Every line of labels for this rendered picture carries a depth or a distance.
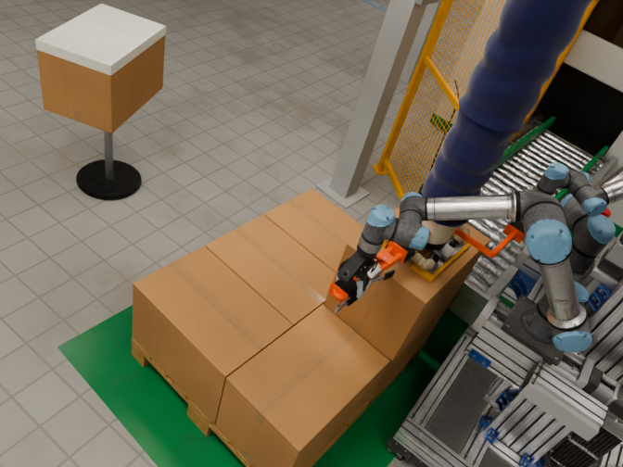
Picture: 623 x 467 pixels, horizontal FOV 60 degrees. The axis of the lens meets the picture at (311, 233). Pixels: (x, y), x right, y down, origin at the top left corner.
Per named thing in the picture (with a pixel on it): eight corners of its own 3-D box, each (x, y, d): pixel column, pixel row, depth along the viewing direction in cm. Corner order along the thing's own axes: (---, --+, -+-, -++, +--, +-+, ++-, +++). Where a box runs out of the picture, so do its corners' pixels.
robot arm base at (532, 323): (564, 327, 201) (578, 310, 194) (553, 351, 190) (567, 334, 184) (527, 304, 205) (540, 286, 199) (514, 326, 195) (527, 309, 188)
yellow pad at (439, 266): (450, 234, 241) (454, 226, 238) (468, 247, 237) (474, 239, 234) (410, 268, 219) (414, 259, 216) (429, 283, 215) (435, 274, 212)
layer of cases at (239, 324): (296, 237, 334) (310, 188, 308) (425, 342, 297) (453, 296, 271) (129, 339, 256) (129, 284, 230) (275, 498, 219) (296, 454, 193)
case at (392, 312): (393, 248, 286) (420, 191, 260) (455, 295, 272) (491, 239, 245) (323, 304, 247) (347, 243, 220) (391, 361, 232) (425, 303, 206)
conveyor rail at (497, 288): (598, 174, 432) (612, 155, 420) (604, 178, 430) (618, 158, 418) (466, 317, 282) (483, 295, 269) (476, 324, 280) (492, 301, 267)
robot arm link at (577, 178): (588, 200, 214) (565, 198, 210) (574, 182, 221) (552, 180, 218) (600, 184, 208) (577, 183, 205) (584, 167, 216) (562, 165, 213)
